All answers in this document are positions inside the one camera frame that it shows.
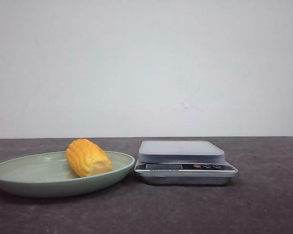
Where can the yellow corn cob piece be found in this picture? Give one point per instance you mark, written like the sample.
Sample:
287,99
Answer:
87,159

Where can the light green round plate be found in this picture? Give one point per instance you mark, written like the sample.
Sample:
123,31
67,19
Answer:
49,175

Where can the silver digital kitchen scale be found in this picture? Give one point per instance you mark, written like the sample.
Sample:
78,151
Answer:
182,162

